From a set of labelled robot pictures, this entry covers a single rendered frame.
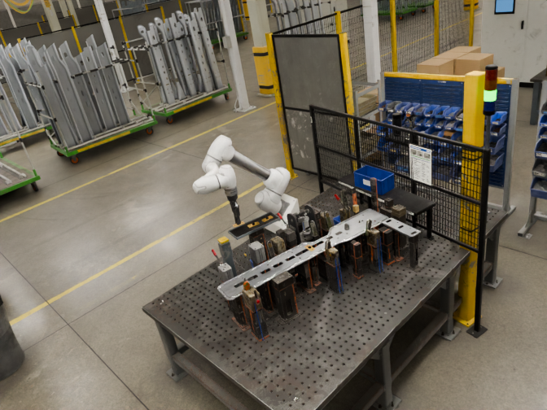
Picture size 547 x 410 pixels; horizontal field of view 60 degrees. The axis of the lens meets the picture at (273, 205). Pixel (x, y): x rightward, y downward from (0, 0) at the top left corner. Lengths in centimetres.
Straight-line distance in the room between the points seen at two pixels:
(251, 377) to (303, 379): 31
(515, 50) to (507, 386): 708
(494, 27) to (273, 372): 814
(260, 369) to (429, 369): 141
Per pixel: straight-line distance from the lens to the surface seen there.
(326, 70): 568
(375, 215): 364
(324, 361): 295
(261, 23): 1096
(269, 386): 287
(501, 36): 989
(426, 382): 376
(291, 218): 340
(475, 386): 378
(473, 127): 335
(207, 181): 312
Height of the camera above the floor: 284
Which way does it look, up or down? 28 degrees down
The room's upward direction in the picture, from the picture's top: 10 degrees counter-clockwise
